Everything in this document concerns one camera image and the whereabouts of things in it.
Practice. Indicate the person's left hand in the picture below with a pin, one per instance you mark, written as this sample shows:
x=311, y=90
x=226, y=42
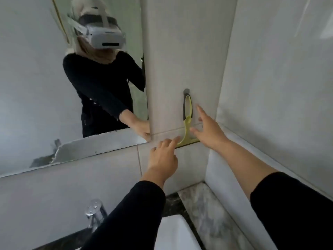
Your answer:
x=161, y=161

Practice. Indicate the person's right hand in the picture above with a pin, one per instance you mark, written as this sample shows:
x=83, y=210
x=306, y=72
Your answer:
x=212, y=134

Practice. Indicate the person's left middle finger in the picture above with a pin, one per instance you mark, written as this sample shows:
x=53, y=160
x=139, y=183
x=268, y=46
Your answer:
x=166, y=143

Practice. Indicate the person's right thumb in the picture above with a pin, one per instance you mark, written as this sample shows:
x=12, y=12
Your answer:
x=195, y=132

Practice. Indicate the person's left thumb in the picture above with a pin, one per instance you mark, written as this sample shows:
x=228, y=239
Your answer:
x=176, y=161

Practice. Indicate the person's left little finger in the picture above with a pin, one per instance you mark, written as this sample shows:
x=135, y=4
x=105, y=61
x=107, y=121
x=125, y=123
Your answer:
x=153, y=150

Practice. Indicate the person's right forearm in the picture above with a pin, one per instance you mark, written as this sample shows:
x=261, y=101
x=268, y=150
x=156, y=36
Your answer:
x=249, y=167

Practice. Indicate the person's left forearm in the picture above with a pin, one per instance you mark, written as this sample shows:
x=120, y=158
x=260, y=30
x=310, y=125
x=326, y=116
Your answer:
x=130, y=218

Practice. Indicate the green and black squeegee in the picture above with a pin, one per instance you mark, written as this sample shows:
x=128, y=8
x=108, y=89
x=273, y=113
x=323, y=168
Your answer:
x=187, y=127

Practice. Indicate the white sink basin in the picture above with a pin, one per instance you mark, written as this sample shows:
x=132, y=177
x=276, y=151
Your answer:
x=174, y=234

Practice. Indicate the chrome faucet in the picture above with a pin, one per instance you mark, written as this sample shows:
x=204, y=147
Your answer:
x=95, y=210

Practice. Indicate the white head-worn headset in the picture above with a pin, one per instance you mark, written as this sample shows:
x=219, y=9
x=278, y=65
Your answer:
x=106, y=36

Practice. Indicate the grey wall hook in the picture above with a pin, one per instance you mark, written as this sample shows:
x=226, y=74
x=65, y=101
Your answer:
x=186, y=91

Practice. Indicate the wall mirror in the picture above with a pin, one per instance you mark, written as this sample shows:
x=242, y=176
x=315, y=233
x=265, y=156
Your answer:
x=26, y=75

